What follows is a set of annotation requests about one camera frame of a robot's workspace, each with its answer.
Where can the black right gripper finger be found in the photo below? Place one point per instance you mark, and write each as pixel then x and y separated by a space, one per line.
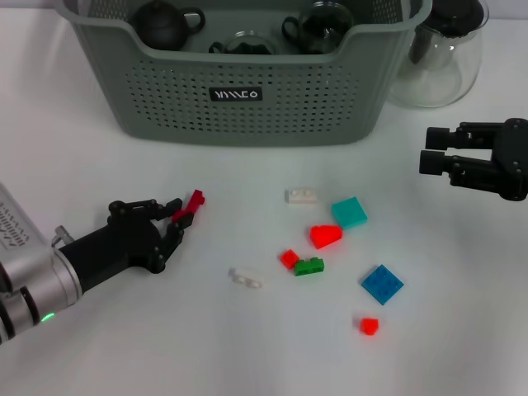
pixel 438 138
pixel 433 163

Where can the glass carafe black lid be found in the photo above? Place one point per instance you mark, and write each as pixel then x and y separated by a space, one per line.
pixel 437 78

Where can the teal square plate brick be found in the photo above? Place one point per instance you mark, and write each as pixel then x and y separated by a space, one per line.
pixel 350 213

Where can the blue square plate brick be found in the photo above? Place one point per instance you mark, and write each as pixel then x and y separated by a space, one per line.
pixel 383 284

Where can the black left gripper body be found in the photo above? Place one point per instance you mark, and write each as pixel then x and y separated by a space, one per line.
pixel 111 251

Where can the large orange-red sloped brick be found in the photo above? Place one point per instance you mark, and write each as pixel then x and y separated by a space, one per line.
pixel 326 236

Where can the white two-stud brick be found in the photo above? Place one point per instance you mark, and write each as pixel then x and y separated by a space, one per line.
pixel 303 196

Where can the grey perforated storage bin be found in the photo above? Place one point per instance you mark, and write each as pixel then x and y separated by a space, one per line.
pixel 185 107

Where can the small red square brick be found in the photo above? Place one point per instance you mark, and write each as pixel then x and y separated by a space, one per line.
pixel 290 258

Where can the dark red curved brick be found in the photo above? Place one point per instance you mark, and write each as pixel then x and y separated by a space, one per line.
pixel 191 204

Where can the small orange-red notched brick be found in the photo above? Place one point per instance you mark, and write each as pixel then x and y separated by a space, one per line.
pixel 370 326

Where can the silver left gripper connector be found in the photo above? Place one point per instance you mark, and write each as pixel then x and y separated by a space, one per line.
pixel 62 235

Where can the dark brown clay teapot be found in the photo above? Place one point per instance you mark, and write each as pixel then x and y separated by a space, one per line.
pixel 161 24

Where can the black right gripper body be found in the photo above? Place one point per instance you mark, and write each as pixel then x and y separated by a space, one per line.
pixel 513 165

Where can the white plate brick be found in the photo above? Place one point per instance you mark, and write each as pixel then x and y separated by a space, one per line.
pixel 246 279

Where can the green two-stud brick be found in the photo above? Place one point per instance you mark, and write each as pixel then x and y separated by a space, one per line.
pixel 309 267

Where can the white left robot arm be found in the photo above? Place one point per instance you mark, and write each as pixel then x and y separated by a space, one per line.
pixel 49 284

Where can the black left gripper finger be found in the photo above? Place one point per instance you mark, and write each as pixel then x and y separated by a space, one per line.
pixel 173 239
pixel 161 208

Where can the glass teacup black base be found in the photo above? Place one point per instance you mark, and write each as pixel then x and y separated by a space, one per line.
pixel 247 45
pixel 326 29

